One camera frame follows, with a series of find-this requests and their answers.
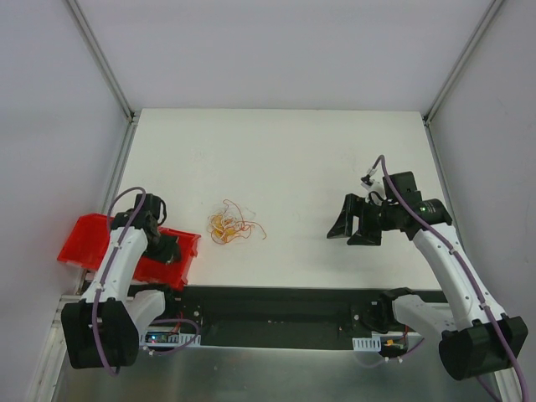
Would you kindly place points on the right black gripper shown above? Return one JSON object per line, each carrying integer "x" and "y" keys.
{"x": 369, "y": 218}

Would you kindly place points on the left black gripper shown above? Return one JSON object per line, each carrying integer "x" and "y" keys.
{"x": 166, "y": 248}

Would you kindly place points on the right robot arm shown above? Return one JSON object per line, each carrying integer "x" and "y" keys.
{"x": 480, "y": 337}

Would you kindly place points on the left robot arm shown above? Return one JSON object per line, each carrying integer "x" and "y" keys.
{"x": 103, "y": 329}

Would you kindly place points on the red plastic bin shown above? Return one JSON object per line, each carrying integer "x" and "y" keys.
{"x": 88, "y": 241}

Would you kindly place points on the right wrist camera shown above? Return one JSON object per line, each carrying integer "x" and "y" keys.
{"x": 375, "y": 189}

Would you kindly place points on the left white cable duct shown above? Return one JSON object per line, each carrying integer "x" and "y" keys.
{"x": 160, "y": 339}

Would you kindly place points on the white cable duct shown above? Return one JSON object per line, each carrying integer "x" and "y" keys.
{"x": 160, "y": 339}
{"x": 366, "y": 345}

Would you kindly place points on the right white cable duct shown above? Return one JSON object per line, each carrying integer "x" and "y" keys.
{"x": 366, "y": 345}

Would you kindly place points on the left aluminium frame post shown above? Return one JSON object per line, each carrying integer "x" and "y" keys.
{"x": 96, "y": 52}

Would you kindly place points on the aluminium frame post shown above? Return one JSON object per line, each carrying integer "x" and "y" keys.
{"x": 96, "y": 52}
{"x": 462, "y": 61}

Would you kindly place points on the right aluminium frame post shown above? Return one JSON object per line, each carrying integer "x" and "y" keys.
{"x": 462, "y": 61}

